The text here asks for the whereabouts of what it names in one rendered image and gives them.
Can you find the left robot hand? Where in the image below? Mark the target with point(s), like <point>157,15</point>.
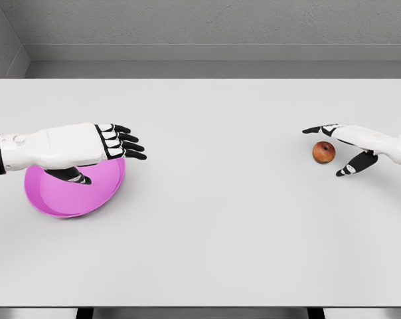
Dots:
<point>74,143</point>

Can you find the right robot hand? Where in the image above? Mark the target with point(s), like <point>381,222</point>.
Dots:
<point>356,138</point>

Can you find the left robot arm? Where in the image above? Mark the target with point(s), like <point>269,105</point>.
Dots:
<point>11,149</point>

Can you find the red apple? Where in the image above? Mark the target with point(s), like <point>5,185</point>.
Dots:
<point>324,152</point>

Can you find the pink plate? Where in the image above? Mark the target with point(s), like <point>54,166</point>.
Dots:
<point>77,196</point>

